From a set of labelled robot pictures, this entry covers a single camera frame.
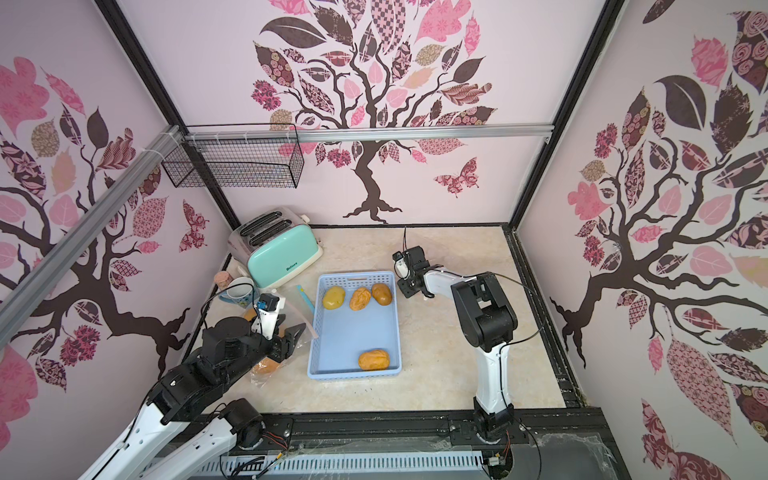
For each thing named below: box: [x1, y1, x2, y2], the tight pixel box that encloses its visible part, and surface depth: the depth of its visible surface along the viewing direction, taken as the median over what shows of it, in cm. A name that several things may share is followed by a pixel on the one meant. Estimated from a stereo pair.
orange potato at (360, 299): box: [349, 287, 371, 311], surface depth 96 cm
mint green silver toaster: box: [228, 207, 323, 289], surface depth 97 cm
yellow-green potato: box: [322, 286, 346, 310], surface depth 97 cm
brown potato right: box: [371, 283, 393, 306], surface depth 97 cm
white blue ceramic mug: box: [218, 277, 254, 308], surface depth 92 cm
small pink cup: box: [214, 271, 233, 291], surface depth 94 cm
